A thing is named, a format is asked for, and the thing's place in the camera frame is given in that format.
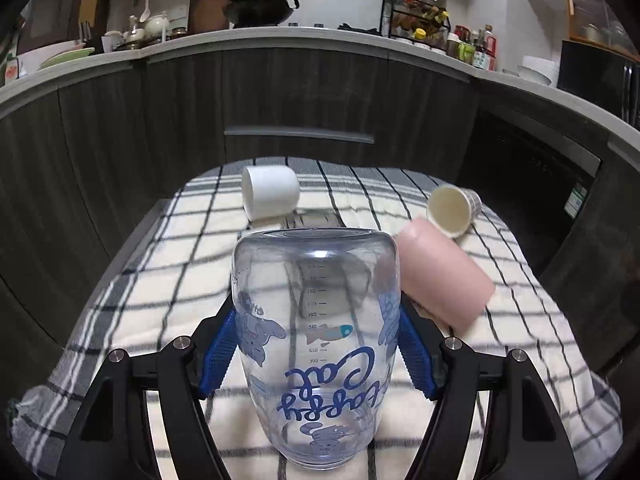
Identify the black spice rack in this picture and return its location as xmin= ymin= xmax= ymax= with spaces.
xmin=381 ymin=0 xmax=452 ymax=51

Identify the stack of white bowls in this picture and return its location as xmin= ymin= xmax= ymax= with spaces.
xmin=516 ymin=55 xmax=560 ymax=86

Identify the dishwasher front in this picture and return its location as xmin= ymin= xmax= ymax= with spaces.
xmin=452 ymin=107 xmax=603 ymax=281

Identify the checkered cloth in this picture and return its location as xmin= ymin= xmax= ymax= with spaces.
xmin=7 ymin=161 xmax=625 ymax=480

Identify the black wok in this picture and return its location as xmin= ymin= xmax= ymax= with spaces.
xmin=216 ymin=0 xmax=300 ymax=28

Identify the green plate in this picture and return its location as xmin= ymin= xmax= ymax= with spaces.
xmin=39 ymin=47 xmax=96 ymax=70

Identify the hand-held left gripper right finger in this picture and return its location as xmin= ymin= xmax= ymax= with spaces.
xmin=398 ymin=298 xmax=581 ymax=480

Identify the patterned paper cup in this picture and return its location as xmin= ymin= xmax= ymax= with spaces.
xmin=426 ymin=185 xmax=483 ymax=239

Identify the pink cup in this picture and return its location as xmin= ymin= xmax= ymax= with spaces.
xmin=394 ymin=217 xmax=497 ymax=330

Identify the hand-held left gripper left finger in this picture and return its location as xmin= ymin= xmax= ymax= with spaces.
xmin=54 ymin=296 xmax=239 ymax=480

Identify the white cup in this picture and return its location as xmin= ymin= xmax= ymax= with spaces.
xmin=241 ymin=165 xmax=301 ymax=222

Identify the clear printed glass cup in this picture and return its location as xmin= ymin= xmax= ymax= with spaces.
xmin=230 ymin=228 xmax=402 ymax=471

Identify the white teapot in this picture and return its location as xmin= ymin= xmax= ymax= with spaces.
xmin=144 ymin=11 xmax=171 ymax=41

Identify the black microwave oven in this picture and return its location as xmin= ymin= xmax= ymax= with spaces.
xmin=557 ymin=40 xmax=640 ymax=128

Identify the wooden cutting board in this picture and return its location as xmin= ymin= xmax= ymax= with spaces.
xmin=188 ymin=0 xmax=236 ymax=35

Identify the group of sauce bottles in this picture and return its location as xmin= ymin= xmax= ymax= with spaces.
xmin=445 ymin=25 xmax=499 ymax=72

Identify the dark kitchen cabinet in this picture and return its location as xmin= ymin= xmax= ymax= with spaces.
xmin=0 ymin=40 xmax=481 ymax=361

